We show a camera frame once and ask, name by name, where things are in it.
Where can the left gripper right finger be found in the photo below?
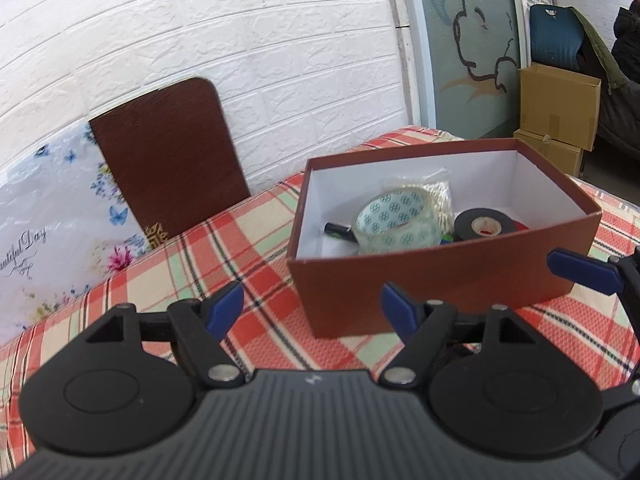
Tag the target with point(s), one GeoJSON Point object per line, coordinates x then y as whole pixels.
{"type": "Point", "coordinates": [424, 329]}

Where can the cardboard carton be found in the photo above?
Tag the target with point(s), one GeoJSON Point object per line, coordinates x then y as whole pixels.
{"type": "Point", "coordinates": [568, 158]}
{"type": "Point", "coordinates": [562, 104]}

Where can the brown cardboard storage box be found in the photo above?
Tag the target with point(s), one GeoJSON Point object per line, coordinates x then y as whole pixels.
{"type": "Point", "coordinates": [340, 289]}

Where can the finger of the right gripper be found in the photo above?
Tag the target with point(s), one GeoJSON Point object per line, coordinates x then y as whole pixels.
{"type": "Point", "coordinates": [592, 273]}

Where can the black tape roll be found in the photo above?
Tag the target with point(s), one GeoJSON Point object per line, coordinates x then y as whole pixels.
{"type": "Point", "coordinates": [480, 223]}

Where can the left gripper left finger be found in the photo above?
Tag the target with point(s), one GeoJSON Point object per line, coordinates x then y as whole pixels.
{"type": "Point", "coordinates": [199, 327]}

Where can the lower cardboard carton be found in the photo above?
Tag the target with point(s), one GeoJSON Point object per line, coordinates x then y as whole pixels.
{"type": "Point", "coordinates": [568, 158]}

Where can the upper cardboard carton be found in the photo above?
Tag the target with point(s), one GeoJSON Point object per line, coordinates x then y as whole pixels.
{"type": "Point", "coordinates": [562, 104]}

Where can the black blue marker pen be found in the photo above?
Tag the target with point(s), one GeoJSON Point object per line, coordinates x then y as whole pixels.
{"type": "Point", "coordinates": [340, 232]}

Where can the patterned clear tape roll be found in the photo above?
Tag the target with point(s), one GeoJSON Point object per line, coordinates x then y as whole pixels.
{"type": "Point", "coordinates": [398, 220]}

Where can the white door frame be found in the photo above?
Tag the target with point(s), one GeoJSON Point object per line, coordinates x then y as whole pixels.
{"type": "Point", "coordinates": [415, 61]}

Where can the dark jacket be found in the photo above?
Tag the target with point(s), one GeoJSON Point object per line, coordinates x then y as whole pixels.
{"type": "Point", "coordinates": [618, 122]}

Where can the floral plastic bedding bag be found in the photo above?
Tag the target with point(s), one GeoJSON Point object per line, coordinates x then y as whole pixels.
{"type": "Point", "coordinates": [65, 227]}

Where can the bag of cotton swabs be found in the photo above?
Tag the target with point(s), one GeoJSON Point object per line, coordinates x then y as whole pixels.
{"type": "Point", "coordinates": [437, 186]}

